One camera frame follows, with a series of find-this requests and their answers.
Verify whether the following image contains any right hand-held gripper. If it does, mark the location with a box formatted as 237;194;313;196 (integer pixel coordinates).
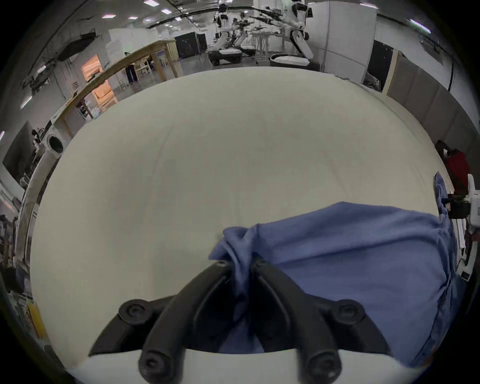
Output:
448;173;480;281

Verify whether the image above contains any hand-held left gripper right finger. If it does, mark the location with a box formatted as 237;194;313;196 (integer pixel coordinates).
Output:
250;259;391;384

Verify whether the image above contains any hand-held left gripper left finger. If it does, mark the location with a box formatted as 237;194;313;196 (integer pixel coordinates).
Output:
88;260;234;384

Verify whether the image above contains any blue shirt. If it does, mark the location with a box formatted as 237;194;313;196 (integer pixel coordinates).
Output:
208;172;468;369

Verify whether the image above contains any person's body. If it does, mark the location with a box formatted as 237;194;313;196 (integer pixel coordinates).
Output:
434;139;471;196

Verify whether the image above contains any bed with beige sheet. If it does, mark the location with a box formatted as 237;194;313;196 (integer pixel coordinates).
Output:
15;66;463;384

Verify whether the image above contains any white washing machine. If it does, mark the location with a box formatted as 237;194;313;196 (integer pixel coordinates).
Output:
36;123;73;160

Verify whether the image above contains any white humanoid robot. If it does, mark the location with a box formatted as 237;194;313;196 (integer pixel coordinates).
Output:
268;0;322;70
207;3;253;67

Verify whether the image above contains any long wooden table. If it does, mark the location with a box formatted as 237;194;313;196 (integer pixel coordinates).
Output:
48;39;179;125

